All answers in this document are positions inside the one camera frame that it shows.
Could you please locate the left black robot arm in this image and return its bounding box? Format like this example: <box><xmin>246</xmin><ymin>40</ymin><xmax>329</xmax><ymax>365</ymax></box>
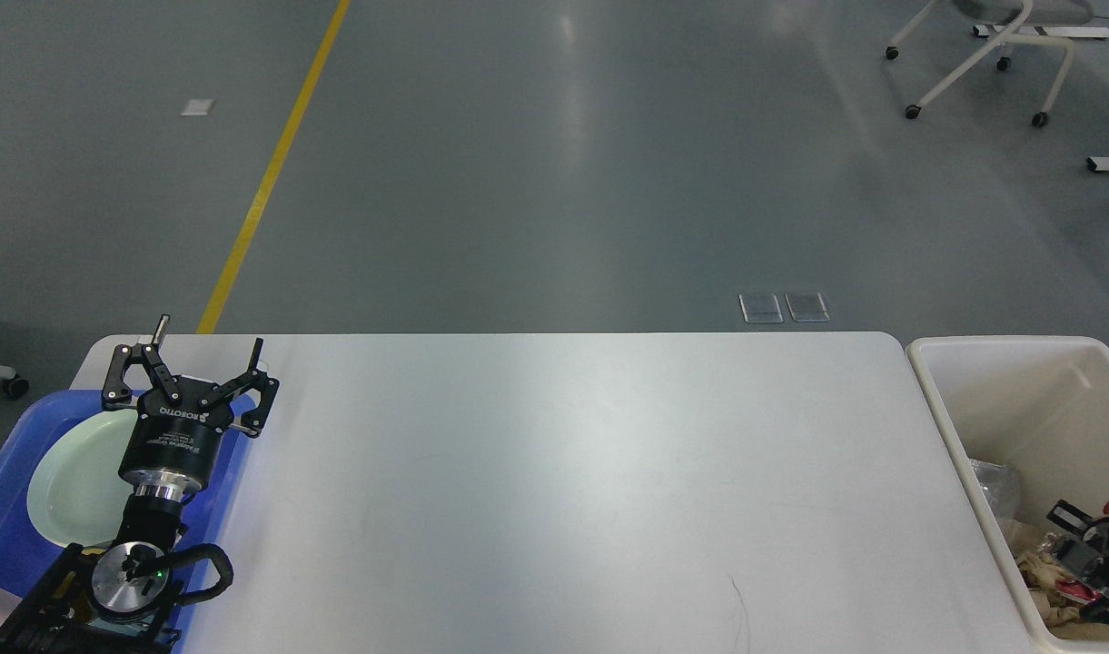
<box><xmin>0</xmin><ymin>315</ymin><xmax>279</xmax><ymax>653</ymax></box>

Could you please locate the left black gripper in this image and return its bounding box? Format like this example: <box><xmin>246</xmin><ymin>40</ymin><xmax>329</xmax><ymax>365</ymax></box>
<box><xmin>100</xmin><ymin>314</ymin><xmax>279</xmax><ymax>500</ymax></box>

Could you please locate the mint green plate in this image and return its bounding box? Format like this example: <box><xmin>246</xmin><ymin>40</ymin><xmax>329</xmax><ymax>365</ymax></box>
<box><xmin>26</xmin><ymin>409</ymin><xmax>136</xmax><ymax>546</ymax></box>

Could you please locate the square aluminium foil tray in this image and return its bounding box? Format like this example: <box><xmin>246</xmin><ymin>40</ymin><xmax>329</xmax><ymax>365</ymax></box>
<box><xmin>969</xmin><ymin>459</ymin><xmax>1022</xmax><ymax>522</ymax></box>

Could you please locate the white floor label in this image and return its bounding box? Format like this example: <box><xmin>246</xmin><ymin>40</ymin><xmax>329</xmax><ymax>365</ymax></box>
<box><xmin>179</xmin><ymin>98</ymin><xmax>216</xmax><ymax>117</ymax></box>

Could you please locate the left floor plate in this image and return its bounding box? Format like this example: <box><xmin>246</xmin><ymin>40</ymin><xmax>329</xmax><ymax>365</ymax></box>
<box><xmin>739</xmin><ymin>292</ymin><xmax>786</xmax><ymax>324</ymax></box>

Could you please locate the floor plate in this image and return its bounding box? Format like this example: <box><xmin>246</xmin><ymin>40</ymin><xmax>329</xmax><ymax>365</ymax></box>
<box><xmin>784</xmin><ymin>292</ymin><xmax>831</xmax><ymax>323</ymax></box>
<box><xmin>739</xmin><ymin>292</ymin><xmax>786</xmax><ymax>324</ymax></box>

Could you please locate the white rolling chair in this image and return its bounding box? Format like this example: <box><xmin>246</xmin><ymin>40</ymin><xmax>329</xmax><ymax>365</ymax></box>
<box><xmin>903</xmin><ymin>1</ymin><xmax>1095</xmax><ymax>127</ymax></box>

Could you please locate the brown paper ball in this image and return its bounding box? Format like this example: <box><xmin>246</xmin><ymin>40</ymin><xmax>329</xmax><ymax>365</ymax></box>
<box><xmin>1010</xmin><ymin>521</ymin><xmax>1083</xmax><ymax>629</ymax></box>

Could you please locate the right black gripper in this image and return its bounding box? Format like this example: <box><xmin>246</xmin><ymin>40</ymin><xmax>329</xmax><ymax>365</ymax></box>
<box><xmin>1046</xmin><ymin>500</ymin><xmax>1109</xmax><ymax>626</ymax></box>

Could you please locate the right floor plate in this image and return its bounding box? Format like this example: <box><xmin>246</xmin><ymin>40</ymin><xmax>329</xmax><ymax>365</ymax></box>
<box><xmin>784</xmin><ymin>292</ymin><xmax>831</xmax><ymax>323</ymax></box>

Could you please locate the brown paper bag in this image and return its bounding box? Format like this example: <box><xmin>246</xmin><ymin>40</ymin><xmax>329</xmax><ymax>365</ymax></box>
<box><xmin>1045</xmin><ymin>609</ymin><xmax>1109</xmax><ymax>643</ymax></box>

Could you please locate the beige plastic bin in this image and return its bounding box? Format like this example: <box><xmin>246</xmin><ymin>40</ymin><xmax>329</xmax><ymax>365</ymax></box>
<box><xmin>906</xmin><ymin>335</ymin><xmax>1109</xmax><ymax>653</ymax></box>

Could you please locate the blue plastic tray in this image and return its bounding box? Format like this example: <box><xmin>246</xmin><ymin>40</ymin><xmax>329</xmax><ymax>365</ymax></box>
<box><xmin>0</xmin><ymin>391</ymin><xmax>246</xmax><ymax>640</ymax></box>

